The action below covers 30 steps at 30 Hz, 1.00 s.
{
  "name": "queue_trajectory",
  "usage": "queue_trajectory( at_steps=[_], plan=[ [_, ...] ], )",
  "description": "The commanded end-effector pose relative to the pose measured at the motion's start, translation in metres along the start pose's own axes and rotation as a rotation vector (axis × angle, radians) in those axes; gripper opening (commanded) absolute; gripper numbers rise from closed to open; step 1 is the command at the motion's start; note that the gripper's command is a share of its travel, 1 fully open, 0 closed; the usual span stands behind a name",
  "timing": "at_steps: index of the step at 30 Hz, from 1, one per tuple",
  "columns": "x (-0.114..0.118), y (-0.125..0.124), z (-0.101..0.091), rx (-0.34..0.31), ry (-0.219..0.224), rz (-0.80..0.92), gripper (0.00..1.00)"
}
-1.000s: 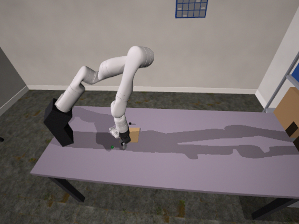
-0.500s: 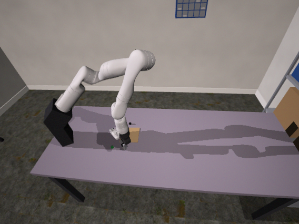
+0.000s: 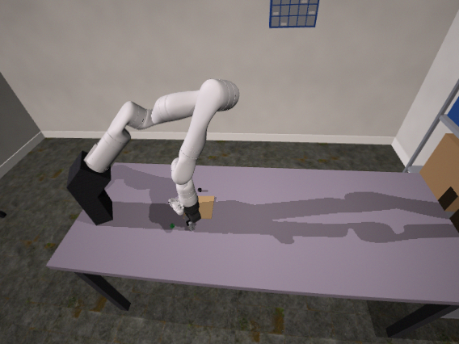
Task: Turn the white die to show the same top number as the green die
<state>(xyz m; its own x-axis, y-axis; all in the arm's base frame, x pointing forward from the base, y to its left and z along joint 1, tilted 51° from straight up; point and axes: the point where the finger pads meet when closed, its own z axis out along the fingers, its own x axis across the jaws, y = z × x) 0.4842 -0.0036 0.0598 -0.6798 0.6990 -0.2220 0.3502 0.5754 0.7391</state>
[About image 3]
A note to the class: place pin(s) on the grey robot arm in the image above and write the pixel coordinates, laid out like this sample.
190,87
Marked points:
214,95

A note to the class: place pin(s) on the tan flat mat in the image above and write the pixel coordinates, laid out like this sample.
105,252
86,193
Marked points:
206,206

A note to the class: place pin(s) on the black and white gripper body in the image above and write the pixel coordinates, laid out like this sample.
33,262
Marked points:
190,206

